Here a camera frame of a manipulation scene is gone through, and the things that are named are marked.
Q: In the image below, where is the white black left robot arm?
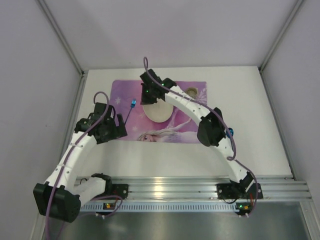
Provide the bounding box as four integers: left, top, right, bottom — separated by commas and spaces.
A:
33, 102, 129, 223

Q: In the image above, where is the aluminium corner frame post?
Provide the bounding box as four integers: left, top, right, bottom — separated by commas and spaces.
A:
37, 0, 87, 77
258, 0, 307, 72

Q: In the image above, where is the speckled white small cup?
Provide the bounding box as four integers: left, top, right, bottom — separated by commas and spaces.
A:
185, 87, 199, 100

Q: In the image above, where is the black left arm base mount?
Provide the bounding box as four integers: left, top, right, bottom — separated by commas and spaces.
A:
78, 177, 129, 201

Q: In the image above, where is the cream round plate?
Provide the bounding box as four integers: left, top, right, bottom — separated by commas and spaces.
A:
142, 99, 174, 123

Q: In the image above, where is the aluminium corner frame post right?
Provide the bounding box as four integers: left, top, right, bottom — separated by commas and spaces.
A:
258, 0, 307, 72

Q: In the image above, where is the aluminium corner frame post left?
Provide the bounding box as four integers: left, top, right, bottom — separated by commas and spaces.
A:
37, 0, 87, 77

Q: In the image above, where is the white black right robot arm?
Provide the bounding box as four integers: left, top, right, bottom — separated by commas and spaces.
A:
140, 69, 258, 194

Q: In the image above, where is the aluminium rail front frame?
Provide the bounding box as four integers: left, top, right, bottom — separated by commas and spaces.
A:
39, 159, 313, 202

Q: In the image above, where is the blue metal spoon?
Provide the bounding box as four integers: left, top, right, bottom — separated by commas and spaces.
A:
225, 127, 234, 139

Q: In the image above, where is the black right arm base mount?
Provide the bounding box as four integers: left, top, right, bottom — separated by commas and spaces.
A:
216, 183, 264, 200

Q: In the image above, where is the grey slotted cable duct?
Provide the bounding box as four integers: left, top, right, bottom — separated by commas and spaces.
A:
80, 201, 252, 213

